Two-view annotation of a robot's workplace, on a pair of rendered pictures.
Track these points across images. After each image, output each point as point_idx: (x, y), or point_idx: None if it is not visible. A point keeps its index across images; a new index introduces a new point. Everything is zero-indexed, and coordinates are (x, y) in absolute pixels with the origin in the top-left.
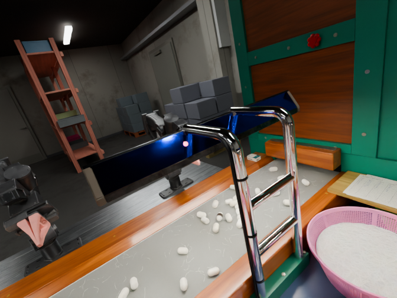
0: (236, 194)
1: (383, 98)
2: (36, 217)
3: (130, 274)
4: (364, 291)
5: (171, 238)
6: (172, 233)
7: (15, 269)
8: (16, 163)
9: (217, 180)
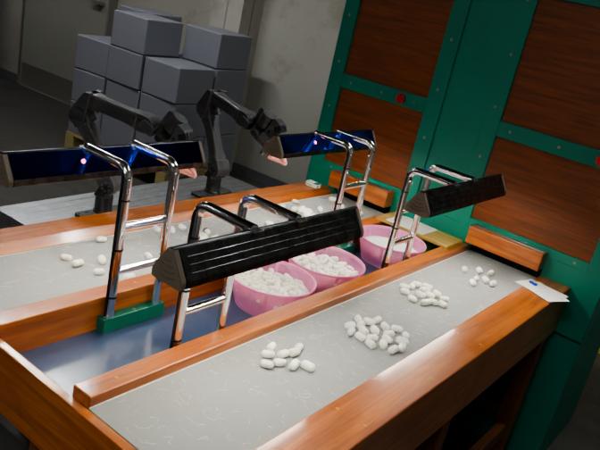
0: (342, 176)
1: (428, 159)
2: None
3: (230, 227)
4: (382, 246)
5: (251, 218)
6: (250, 216)
7: (58, 213)
8: (175, 110)
9: (278, 191)
